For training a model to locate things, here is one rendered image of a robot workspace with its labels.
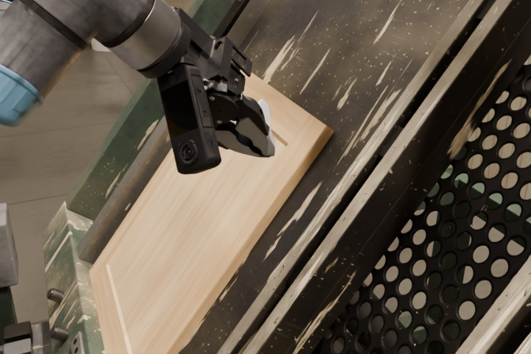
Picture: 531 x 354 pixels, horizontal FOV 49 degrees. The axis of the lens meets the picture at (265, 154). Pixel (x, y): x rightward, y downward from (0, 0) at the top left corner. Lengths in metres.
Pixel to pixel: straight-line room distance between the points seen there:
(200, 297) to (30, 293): 2.06
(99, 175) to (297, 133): 0.78
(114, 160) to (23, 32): 1.02
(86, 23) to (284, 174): 0.42
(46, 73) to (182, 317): 0.50
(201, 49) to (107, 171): 0.94
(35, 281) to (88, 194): 1.47
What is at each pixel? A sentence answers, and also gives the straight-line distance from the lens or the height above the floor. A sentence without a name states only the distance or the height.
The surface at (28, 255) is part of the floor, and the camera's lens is 3.23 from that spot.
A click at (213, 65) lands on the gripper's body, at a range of 0.66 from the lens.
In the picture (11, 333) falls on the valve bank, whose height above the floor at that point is 0.77.
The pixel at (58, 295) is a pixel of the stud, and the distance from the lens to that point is 1.34.
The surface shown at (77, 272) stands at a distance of 1.34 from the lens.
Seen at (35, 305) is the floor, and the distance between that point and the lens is 2.86.
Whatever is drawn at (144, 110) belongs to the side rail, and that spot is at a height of 1.15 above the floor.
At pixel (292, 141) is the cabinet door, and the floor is 1.30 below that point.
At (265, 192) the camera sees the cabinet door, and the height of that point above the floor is 1.23.
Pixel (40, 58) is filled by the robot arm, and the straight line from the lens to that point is 0.57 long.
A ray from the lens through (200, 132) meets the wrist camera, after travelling 0.61.
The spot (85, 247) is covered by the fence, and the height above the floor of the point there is 0.93.
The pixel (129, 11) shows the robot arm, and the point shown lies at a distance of 0.58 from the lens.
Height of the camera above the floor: 1.64
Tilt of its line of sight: 23 degrees down
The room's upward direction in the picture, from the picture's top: straight up
